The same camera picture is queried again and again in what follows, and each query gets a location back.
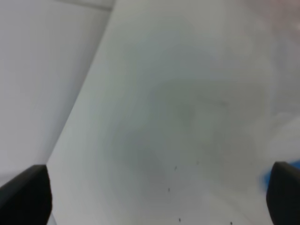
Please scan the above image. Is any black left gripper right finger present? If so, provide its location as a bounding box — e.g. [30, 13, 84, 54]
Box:
[266, 162, 300, 225]

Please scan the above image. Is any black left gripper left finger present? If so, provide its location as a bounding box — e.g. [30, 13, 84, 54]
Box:
[0, 165, 52, 225]

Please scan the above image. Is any clear zip bag blue seal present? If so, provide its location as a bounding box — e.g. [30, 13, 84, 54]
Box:
[225, 0, 300, 168]

